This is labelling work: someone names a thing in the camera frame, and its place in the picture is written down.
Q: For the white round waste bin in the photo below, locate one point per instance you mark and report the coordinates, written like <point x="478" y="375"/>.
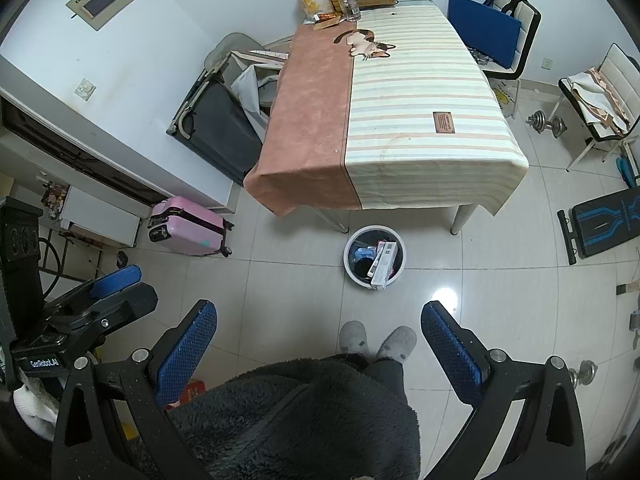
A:
<point x="351" y="270"/>

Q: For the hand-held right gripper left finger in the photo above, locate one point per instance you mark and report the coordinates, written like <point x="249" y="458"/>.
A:
<point x="185" y="355"/>

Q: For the white-legged table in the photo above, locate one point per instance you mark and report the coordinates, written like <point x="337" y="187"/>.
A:
<point x="459" y="220"/>

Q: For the white wall socket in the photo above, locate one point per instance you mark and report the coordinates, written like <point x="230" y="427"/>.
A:
<point x="548" y="64"/>
<point x="85" y="89"/>

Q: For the white cloth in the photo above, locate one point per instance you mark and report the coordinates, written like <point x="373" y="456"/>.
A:
<point x="32" y="405"/>

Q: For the striped and brown tablecloth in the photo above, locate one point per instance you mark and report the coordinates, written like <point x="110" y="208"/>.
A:
<point x="400" y="110"/>

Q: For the black open suitcase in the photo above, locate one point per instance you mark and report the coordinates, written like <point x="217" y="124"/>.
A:
<point x="220" y="125"/>

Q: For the black-framed white chair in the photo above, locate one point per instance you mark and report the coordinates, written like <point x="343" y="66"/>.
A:
<point x="617" y="65"/>
<point x="525" y="15"/>

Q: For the white carton with barcode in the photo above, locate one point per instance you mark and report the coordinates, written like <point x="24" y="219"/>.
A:
<point x="385" y="260"/>

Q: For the cream and brown folded cloth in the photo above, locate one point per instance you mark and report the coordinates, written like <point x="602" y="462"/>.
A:
<point x="597" y="100"/>

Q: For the white storage box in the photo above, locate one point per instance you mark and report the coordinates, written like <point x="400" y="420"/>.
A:
<point x="97" y="215"/>

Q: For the black equipment case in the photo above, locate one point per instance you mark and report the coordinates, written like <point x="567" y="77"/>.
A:
<point x="17" y="250"/>

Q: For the beige wall panel box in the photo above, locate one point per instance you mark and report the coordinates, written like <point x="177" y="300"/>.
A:
<point x="102" y="0"/>

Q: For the blue sandal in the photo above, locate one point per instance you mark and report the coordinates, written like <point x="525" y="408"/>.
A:
<point x="627" y="170"/>

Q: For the small brown flat box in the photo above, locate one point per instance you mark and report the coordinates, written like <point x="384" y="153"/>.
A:
<point x="327" y="21"/>

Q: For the chrome dumbbell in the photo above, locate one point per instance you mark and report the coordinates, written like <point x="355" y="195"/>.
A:
<point x="545" y="122"/>
<point x="584" y="374"/>

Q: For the pink suitcase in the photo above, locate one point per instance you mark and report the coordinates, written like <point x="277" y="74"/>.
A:
<point x="190" y="225"/>

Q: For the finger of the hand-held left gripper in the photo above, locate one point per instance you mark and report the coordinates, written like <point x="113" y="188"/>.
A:
<point x="117" y="277"/>
<point x="125" y="302"/>

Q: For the red packet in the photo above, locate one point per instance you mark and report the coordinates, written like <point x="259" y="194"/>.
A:
<point x="194" y="391"/>

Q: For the black and blue weight bench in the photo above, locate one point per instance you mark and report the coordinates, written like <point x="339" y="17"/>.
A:
<point x="605" y="220"/>

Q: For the blue flat cushion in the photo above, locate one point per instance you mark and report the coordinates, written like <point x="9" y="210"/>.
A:
<point x="480" y="30"/>

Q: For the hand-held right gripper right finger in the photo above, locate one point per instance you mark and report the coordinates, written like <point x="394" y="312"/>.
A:
<point x="450" y="355"/>

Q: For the person's dark fleece robe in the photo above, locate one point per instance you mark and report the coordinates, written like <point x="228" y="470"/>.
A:
<point x="300" y="425"/>

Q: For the person's grey slipper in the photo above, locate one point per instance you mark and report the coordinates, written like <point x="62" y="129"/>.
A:
<point x="400" y="342"/>
<point x="353" y="337"/>

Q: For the white fabric bag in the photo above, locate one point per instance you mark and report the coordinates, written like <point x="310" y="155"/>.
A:
<point x="250" y="90"/>

